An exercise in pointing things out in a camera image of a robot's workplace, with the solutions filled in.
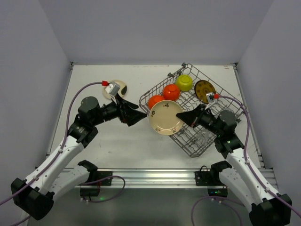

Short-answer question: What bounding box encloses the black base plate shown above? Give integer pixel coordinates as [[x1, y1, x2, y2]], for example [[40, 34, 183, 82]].
[[194, 171, 214, 186], [96, 171, 113, 187]]

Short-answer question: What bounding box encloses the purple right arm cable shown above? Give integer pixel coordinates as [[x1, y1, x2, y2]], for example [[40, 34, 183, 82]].
[[190, 93, 301, 226]]

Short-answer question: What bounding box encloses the left controller box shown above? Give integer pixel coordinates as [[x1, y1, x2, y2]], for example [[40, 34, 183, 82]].
[[79, 188, 100, 198]]

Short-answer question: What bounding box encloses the controller box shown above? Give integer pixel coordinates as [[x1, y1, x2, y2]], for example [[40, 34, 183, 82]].
[[79, 188, 100, 198], [207, 188, 228, 197]]

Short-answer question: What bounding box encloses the lime green bowl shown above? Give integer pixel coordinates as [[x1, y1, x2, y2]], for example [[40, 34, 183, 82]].
[[175, 74, 193, 91]]

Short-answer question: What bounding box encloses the orange bowl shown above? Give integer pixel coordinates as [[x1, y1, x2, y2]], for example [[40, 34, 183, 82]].
[[163, 84, 181, 101], [148, 95, 165, 110]]

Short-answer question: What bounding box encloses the clear glass left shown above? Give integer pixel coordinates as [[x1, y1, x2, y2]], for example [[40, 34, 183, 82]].
[[195, 132, 208, 145]]

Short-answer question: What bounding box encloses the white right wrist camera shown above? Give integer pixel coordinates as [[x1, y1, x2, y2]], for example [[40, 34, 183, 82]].
[[206, 92, 217, 104]]

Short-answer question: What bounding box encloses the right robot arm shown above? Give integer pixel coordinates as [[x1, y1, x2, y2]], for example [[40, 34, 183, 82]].
[[176, 105, 292, 226]]

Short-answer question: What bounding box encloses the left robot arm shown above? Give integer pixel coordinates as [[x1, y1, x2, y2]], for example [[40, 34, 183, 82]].
[[11, 96, 147, 220]]

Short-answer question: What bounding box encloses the right controller box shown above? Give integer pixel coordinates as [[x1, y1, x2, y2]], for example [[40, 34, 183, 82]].
[[207, 188, 228, 197]]

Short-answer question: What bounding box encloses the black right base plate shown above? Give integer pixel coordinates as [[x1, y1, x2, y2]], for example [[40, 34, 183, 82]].
[[194, 171, 214, 186]]

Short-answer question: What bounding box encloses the grey wire dish rack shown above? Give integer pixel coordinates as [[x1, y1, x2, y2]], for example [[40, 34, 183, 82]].
[[139, 63, 243, 158]]

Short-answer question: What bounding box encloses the beige plate with black characters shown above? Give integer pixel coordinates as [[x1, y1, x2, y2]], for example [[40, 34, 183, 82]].
[[149, 100, 183, 136]]

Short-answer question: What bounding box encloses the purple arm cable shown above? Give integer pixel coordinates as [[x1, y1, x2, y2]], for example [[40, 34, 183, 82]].
[[0, 81, 127, 226], [190, 93, 301, 226]]

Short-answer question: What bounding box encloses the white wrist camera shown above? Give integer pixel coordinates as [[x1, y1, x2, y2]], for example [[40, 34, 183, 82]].
[[105, 81, 120, 97], [206, 92, 217, 104]]

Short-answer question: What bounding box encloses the aluminium mounting rail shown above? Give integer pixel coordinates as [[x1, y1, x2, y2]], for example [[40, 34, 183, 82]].
[[57, 168, 275, 189]]

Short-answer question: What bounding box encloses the yellow patterned plate dark rim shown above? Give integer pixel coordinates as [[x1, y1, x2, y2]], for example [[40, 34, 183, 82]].
[[194, 80, 216, 104]]

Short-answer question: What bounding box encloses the beige plate with flower print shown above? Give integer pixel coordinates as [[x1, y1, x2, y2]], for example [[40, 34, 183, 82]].
[[102, 80, 127, 99]]

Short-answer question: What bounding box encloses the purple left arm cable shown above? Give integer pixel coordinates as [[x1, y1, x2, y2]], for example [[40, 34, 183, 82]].
[[0, 81, 127, 226]]

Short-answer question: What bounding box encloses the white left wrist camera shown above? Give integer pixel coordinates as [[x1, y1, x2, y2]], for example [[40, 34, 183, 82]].
[[105, 81, 120, 97]]

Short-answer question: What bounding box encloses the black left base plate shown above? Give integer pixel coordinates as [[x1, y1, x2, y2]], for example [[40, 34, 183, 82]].
[[96, 171, 113, 187]]

